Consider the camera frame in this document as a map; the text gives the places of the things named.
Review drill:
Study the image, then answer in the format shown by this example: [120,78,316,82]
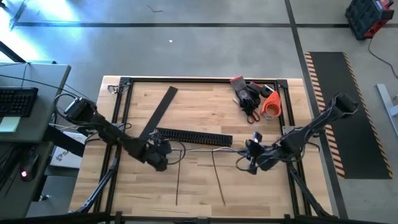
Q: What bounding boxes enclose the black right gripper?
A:
[238,139,280,172]

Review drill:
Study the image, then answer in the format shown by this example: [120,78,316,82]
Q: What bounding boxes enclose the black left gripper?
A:
[145,138,174,172]

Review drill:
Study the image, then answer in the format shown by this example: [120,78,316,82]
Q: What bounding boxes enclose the black slotted cable duct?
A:
[155,126,234,147]

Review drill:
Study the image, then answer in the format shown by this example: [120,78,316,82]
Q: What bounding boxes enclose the black duct cover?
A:
[139,86,179,139]

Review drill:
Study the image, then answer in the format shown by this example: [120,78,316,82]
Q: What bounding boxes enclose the orange tape dispenser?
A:
[260,90,282,121]

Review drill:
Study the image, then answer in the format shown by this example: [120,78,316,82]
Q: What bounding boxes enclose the black tape roll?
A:
[260,84,276,98]

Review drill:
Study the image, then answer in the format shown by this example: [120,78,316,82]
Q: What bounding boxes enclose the grey red work glove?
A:
[229,75,261,116]

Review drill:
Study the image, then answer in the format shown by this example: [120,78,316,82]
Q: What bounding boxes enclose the black red work glove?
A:
[248,81,264,94]

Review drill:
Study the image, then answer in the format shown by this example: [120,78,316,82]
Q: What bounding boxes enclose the white cardboard box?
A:
[49,130,88,169]

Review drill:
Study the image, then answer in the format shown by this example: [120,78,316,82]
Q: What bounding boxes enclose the black striped floor mat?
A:
[303,51,394,180]

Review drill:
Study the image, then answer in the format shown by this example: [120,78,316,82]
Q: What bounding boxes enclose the light grey desk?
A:
[0,62,72,144]

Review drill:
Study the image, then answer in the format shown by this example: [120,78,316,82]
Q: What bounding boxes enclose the black computer mouse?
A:
[19,154,40,183]

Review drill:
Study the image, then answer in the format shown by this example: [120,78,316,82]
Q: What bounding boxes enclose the grey metal beam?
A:
[376,83,398,139]

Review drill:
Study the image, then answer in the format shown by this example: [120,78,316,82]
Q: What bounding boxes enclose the black keyboard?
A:
[0,86,40,118]

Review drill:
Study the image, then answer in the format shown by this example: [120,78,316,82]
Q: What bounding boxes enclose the dark grey side desk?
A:
[0,141,56,218]

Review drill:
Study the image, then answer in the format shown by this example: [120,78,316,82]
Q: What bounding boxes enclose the green sticky note pad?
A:
[0,116,22,134]

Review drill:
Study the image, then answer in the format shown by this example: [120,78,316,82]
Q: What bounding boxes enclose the black red tool case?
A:
[344,0,396,40]

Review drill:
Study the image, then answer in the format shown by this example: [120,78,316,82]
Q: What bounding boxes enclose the red handled scissors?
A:
[232,98,261,124]

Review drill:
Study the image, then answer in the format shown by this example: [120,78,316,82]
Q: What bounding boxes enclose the black aluminium table frame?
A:
[67,76,336,224]

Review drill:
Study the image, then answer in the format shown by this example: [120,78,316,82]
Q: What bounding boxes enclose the black floor cable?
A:
[368,37,398,80]

